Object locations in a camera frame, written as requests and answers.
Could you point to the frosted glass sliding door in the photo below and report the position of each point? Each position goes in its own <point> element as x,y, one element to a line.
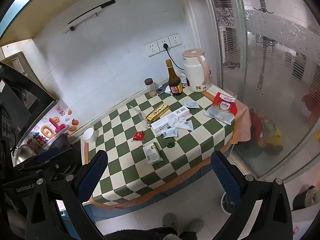
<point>275,67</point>

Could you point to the grey pan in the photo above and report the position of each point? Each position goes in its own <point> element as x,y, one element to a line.
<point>57,142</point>

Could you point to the black shoe with pale lining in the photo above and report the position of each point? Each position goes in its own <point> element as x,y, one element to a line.
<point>303,197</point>

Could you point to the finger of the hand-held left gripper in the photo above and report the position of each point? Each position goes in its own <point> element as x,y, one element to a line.
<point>53,155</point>

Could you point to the white green carton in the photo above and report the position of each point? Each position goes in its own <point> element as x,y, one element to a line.
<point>152,153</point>

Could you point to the dark blue packet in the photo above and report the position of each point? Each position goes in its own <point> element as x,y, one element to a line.
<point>162,89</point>

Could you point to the colourful wall stickers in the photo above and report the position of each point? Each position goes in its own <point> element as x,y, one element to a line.
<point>47,130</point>

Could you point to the spice jar with brown lid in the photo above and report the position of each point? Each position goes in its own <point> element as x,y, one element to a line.
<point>150,87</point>

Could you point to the white pink electric kettle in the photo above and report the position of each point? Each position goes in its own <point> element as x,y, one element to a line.
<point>193,72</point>

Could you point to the yellow bag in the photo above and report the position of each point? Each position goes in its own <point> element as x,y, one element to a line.
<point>274,136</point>

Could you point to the white pink carton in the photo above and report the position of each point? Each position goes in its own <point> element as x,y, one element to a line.
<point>182,110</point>

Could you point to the small green scrap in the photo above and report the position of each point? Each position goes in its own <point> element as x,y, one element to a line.
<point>171,144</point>

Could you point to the red white packet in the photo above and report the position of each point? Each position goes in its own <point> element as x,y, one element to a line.
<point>185,84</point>

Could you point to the red sugar bag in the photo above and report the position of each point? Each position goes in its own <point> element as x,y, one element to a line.
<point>222,107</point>

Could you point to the white printed sachet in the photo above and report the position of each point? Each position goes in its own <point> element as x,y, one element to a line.
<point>191,104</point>

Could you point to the red sauce packet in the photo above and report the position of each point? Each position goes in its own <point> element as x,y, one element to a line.
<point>138,136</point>

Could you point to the green checkered tablecloth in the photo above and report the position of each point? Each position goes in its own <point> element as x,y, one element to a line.
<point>130,170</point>

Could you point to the white wall socket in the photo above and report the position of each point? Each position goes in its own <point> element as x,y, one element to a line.
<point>162,42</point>
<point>152,49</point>
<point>175,40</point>

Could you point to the clear plastic wrapper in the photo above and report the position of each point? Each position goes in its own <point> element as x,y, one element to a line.
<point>140,115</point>

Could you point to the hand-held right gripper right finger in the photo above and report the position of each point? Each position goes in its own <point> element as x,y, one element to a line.
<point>225,177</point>

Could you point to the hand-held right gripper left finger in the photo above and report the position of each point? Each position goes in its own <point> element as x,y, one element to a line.
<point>92,177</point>

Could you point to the white round base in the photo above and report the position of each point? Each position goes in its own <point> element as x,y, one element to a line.
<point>226,203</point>

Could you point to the white black wall bar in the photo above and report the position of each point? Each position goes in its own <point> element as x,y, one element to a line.
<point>87,15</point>

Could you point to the white ceramic cup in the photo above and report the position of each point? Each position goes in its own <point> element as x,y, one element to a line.
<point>89,134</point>

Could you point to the brown sauce bottle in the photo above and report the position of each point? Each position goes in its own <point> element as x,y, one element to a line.
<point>175,82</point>

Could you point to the black range hood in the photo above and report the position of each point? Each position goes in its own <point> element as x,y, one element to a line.
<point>22,97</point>

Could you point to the yellow black carton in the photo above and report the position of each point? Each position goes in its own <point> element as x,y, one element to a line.
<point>157,111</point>

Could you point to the small torn white sachet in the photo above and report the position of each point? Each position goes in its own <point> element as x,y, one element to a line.
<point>170,133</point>

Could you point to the crumpled white tissue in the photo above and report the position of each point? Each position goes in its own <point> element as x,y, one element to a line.
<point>179,123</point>

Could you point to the person's black fleece clothing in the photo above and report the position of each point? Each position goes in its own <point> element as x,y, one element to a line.
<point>150,233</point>

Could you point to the long white carton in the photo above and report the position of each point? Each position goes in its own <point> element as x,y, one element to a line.
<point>160,127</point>

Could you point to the white paper leaflet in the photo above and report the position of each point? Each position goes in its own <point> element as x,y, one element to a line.
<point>183,78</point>

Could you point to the steel pot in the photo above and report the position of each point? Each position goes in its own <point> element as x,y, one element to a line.
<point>22,153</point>

